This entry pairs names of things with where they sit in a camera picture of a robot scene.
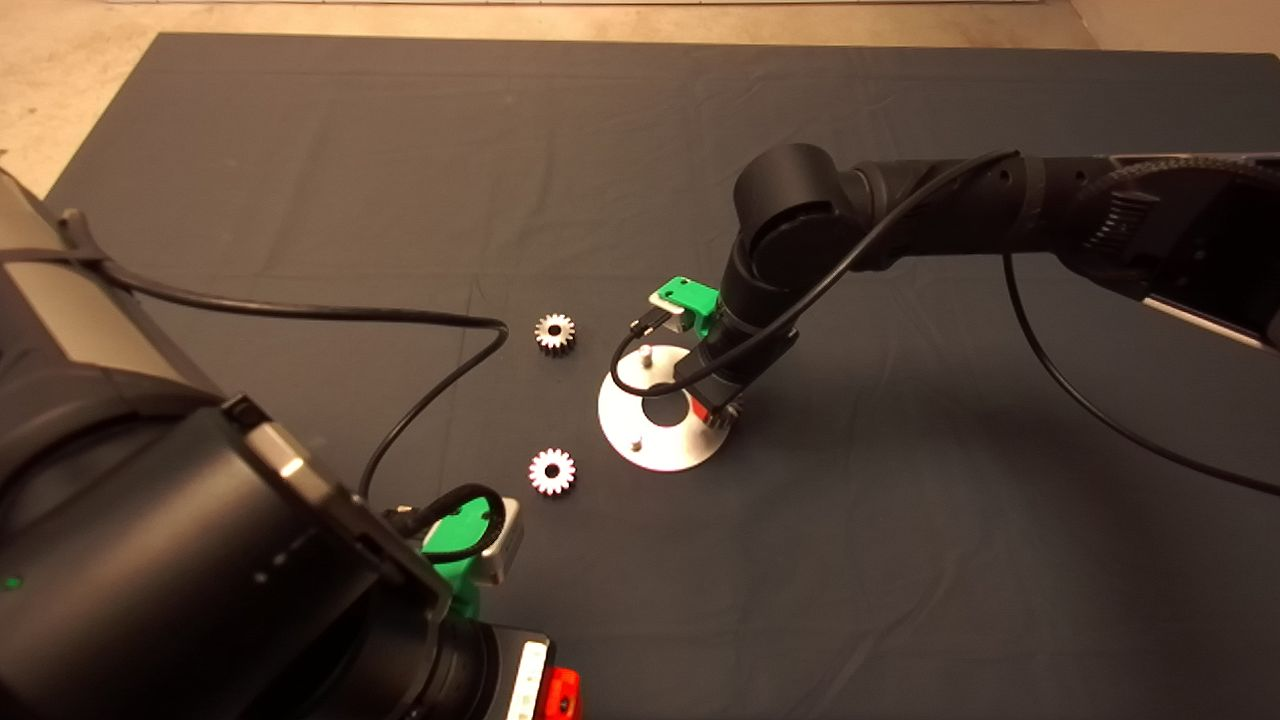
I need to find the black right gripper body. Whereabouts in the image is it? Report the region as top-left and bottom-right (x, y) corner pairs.
(688, 333), (801, 408)

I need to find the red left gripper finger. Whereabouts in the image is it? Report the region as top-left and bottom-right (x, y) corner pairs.
(545, 667), (583, 720)

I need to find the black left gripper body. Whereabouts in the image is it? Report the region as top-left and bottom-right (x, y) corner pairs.
(480, 625), (557, 720)

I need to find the round metal carrier plate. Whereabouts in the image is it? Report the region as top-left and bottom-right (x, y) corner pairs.
(597, 345), (729, 473)

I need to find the dark grey table cloth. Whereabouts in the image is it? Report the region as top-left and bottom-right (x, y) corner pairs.
(45, 32), (1280, 720)

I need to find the green right camera mount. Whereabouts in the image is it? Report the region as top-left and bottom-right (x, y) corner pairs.
(650, 277), (721, 339)

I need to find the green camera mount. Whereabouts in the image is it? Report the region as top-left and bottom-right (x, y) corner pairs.
(650, 277), (721, 339)
(420, 497), (506, 621)

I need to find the black right camera cable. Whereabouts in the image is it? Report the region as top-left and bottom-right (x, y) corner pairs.
(610, 150), (1280, 496)

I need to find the black camera cable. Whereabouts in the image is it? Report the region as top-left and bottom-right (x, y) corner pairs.
(55, 210), (511, 566)
(610, 150), (1280, 496)

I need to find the green left camera mount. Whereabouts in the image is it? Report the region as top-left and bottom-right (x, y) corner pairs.
(420, 497), (506, 621)

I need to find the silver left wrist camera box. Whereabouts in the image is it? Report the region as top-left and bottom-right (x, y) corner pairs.
(480, 497), (524, 586)

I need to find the black left camera cable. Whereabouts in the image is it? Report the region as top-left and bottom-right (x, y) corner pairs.
(55, 210), (511, 566)

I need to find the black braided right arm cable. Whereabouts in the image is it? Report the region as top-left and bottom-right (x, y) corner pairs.
(1085, 152), (1280, 206)

